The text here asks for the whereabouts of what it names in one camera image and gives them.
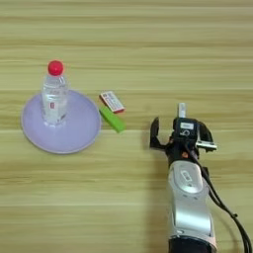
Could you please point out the clear bottle red cap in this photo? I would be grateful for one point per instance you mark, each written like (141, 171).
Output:
(54, 99)

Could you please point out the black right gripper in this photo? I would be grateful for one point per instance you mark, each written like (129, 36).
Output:
(179, 150)

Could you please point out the lilac round plate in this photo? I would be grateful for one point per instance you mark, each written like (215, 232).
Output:
(82, 131)

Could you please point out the small red white box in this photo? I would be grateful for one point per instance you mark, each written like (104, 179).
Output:
(112, 102)

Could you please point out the green rectangular block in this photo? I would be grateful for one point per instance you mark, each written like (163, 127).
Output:
(113, 121)

